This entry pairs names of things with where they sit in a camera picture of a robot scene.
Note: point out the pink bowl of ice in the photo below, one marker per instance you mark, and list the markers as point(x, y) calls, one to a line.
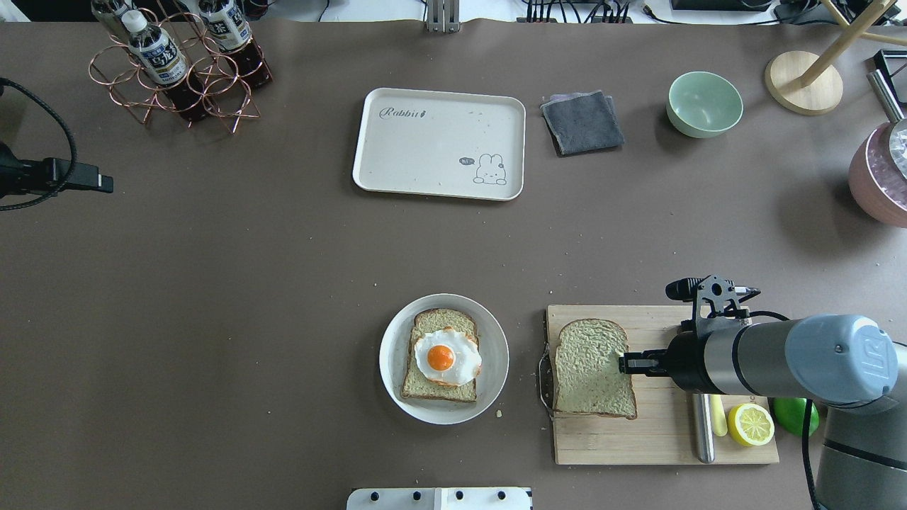
point(875, 182)

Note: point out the half cut lemon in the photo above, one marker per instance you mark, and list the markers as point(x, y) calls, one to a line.
point(750, 425)

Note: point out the metal ice scoop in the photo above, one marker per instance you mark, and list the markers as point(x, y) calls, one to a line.
point(896, 138)

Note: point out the plastic fried egg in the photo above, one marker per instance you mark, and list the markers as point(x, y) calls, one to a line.
point(448, 357)

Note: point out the wooden mug tree stand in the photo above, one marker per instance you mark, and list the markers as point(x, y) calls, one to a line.
point(808, 84)

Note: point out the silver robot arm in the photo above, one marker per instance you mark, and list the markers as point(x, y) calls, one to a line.
point(847, 362)

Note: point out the plain bread slice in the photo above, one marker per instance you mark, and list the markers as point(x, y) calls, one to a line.
point(587, 375)

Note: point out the copper wire bottle rack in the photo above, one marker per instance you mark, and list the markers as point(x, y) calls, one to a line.
point(218, 85)

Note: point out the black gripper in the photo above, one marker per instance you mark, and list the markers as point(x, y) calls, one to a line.
point(686, 363)

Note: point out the steel knife black tip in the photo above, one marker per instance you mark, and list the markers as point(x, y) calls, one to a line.
point(703, 428)

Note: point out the bread slice with egg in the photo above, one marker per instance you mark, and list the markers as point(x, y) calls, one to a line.
point(416, 385)

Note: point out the green lime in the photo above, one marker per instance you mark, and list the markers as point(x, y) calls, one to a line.
point(789, 413)

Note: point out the mint green bowl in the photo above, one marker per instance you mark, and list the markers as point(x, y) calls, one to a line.
point(703, 105)

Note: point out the wooden cutting board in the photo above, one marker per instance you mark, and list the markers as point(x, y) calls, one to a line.
point(663, 433)

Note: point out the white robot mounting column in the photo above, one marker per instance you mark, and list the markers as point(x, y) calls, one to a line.
point(441, 498)

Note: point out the white round plate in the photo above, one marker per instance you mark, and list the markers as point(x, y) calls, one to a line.
point(492, 346)

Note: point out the yellow plastic knife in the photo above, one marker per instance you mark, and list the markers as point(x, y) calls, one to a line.
point(719, 422)

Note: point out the cream rabbit tray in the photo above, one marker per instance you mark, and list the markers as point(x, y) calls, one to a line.
point(441, 143)

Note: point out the aluminium frame post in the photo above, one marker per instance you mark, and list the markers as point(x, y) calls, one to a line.
point(442, 16)

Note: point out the tea bottle white cap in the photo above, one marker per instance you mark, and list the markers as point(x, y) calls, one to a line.
point(155, 49)

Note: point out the folded grey cloth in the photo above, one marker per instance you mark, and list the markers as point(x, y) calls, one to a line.
point(584, 121)

